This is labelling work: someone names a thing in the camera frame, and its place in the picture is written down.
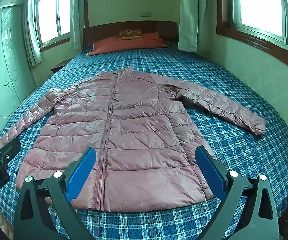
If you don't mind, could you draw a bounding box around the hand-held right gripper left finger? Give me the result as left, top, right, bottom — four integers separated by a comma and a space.
14, 147, 102, 240

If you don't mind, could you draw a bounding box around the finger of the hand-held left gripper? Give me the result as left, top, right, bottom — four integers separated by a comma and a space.
0, 139, 22, 173

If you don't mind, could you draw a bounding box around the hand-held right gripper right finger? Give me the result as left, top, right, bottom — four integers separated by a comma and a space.
195, 145, 280, 240

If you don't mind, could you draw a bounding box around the pink quilted down jacket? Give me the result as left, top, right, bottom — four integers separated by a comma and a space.
0, 66, 267, 211

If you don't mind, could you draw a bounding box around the bed with blue plaid sheet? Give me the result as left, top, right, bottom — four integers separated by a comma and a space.
0, 41, 288, 240

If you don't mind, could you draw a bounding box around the pale green patterned wardrobe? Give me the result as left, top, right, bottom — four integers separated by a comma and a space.
0, 0, 38, 148

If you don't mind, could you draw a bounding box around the dark wooden nightstand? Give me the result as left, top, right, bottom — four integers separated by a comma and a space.
51, 60, 72, 74

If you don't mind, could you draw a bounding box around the pale green curtain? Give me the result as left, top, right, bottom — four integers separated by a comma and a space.
24, 0, 43, 67
178, 0, 208, 53
70, 0, 86, 51

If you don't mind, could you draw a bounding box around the orange pillow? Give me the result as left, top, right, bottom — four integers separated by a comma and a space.
86, 32, 168, 56

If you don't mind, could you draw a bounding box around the small brown cushion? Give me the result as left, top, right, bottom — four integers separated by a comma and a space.
114, 29, 144, 40

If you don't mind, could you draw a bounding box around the dark wooden headboard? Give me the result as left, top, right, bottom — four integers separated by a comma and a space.
82, 21, 178, 47

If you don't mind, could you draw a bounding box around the window with brown wooden sill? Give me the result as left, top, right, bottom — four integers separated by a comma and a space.
216, 0, 288, 63

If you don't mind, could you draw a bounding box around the window with pale frame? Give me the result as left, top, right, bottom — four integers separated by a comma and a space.
33, 0, 72, 50

